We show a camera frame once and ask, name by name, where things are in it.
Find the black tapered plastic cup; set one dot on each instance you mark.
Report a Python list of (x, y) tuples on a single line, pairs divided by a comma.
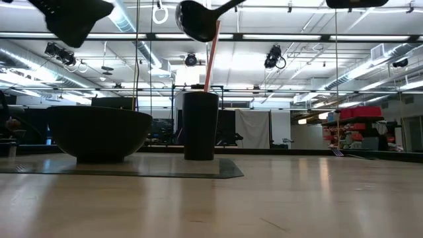
[(200, 129)]

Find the black ceiling spotlight pair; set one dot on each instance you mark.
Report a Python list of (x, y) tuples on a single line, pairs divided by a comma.
[(62, 54)]

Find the black overhead frame beam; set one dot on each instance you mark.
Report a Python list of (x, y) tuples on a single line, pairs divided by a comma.
[(281, 37)]

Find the small grey post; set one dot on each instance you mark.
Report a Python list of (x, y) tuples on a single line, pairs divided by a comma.
[(12, 150)]

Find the large red storage bin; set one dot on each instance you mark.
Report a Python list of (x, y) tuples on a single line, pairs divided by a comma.
[(361, 112)]

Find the black table edge rail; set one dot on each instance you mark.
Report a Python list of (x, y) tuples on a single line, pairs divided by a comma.
[(297, 151)]

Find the black metal stand frame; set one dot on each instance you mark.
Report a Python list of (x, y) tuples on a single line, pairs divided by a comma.
[(222, 105)]

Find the dark grey table mat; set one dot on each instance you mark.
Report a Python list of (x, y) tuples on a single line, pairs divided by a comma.
[(228, 168)]

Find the black computer monitor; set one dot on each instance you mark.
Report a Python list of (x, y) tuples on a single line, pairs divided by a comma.
[(162, 128)]

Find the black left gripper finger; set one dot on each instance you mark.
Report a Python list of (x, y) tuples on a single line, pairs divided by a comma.
[(74, 20)]

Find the red drinking straw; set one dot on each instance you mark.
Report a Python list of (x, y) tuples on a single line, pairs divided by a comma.
[(211, 63)]

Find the black monitor box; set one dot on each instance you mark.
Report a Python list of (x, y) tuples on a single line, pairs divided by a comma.
[(114, 102)]

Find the silver ventilation duct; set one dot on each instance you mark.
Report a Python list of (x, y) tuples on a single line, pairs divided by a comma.
[(138, 46)]

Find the black plastic serving spoon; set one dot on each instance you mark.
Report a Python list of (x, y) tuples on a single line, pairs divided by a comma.
[(196, 21)]

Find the white hanging cloth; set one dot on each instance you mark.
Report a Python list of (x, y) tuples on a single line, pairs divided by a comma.
[(252, 129)]

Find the black round bowl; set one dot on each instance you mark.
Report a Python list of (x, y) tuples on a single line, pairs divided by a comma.
[(99, 132)]

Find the shelf rack with bins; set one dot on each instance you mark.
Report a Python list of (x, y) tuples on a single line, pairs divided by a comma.
[(357, 134)]

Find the black round ceiling camera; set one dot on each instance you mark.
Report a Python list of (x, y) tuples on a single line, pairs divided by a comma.
[(190, 60)]

